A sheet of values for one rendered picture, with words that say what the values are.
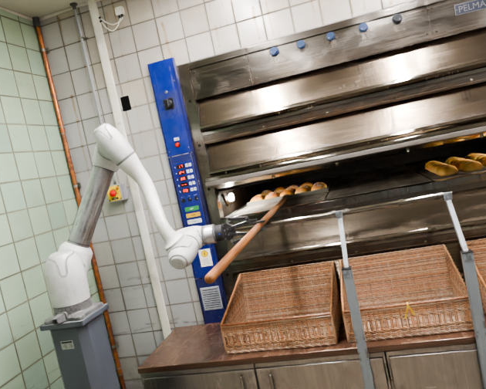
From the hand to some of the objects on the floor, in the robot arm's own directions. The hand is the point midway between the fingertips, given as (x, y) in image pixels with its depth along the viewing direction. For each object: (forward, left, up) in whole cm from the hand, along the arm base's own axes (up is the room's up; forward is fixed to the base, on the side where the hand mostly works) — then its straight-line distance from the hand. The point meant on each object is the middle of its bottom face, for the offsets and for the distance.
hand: (258, 225), depth 207 cm
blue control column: (-49, +149, -119) cm, 197 cm away
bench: (+44, +27, -119) cm, 130 cm away
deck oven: (+48, +150, -119) cm, 197 cm away
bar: (+27, +6, -119) cm, 122 cm away
